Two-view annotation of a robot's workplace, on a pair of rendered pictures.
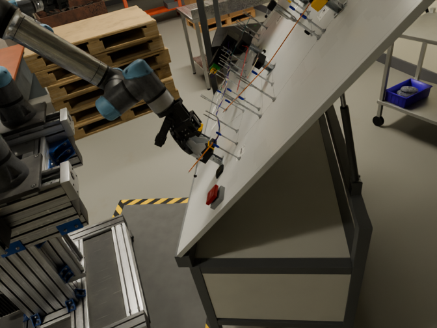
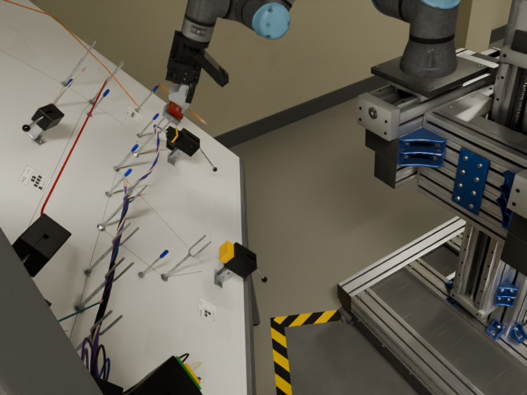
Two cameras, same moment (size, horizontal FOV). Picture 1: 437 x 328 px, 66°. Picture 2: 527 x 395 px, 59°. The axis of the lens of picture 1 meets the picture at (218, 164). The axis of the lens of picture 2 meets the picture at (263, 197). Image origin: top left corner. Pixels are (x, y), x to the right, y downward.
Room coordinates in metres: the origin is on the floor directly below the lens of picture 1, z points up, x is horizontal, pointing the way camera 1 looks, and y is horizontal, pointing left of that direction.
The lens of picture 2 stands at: (2.06, 0.00, 1.71)
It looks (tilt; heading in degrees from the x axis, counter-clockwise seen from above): 38 degrees down; 168
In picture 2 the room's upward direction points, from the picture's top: 8 degrees counter-clockwise
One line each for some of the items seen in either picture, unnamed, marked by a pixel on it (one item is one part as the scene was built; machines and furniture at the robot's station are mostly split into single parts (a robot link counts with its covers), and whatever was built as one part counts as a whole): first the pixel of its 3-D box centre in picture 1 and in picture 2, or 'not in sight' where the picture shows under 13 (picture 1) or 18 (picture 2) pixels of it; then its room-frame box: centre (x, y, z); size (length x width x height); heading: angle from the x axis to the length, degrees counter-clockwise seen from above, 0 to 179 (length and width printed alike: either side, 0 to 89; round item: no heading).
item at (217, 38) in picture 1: (239, 38); not in sight; (2.12, -0.28, 1.09); 0.35 x 0.33 x 0.07; 167
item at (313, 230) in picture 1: (274, 190); not in sight; (1.24, -0.26, 0.60); 1.17 x 0.58 x 0.40; 167
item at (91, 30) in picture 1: (105, 69); not in sight; (3.80, 1.05, 0.48); 1.34 x 0.92 x 0.95; 109
